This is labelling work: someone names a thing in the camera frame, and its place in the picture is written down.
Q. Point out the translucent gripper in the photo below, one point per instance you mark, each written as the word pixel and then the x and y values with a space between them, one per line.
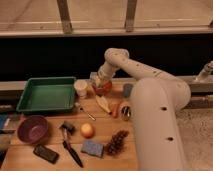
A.
pixel 101 79

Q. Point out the light blue towel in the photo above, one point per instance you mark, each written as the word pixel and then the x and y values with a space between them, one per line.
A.
pixel 94 79

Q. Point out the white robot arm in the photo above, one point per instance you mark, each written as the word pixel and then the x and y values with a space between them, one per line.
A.
pixel 154 99

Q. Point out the red bowl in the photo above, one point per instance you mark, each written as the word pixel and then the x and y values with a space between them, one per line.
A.
pixel 102 88

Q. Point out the purple bowl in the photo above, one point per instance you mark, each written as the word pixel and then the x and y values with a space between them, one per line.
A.
pixel 32 129

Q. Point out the banana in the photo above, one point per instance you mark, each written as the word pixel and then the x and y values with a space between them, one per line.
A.
pixel 102 102

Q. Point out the white paper cup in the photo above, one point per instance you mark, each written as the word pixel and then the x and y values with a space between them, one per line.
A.
pixel 81 88

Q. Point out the blue plastic cup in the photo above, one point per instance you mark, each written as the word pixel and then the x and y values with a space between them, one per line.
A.
pixel 127 88

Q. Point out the orange carrot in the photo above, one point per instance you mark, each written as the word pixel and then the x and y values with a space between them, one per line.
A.
pixel 116 109

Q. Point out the metal spoon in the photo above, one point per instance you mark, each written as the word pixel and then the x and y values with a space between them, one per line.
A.
pixel 80 108

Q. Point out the small metal cup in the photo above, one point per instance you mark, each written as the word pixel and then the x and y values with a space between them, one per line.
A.
pixel 126 113

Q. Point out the apple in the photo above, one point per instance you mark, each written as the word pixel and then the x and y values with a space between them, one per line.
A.
pixel 87 130

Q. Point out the dark dish brush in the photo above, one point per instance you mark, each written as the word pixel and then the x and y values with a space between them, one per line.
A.
pixel 67 129

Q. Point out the green plastic tray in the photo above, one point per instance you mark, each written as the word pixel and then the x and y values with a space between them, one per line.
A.
pixel 46 95

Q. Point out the pine cone bunch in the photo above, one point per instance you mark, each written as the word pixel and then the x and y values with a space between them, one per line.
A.
pixel 116 144

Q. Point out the blue sponge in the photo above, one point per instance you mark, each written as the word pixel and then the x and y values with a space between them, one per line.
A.
pixel 92 148

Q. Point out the black rectangular block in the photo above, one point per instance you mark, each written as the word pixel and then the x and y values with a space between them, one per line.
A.
pixel 46 153

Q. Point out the black handled knife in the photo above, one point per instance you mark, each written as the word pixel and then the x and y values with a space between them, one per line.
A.
pixel 73 153

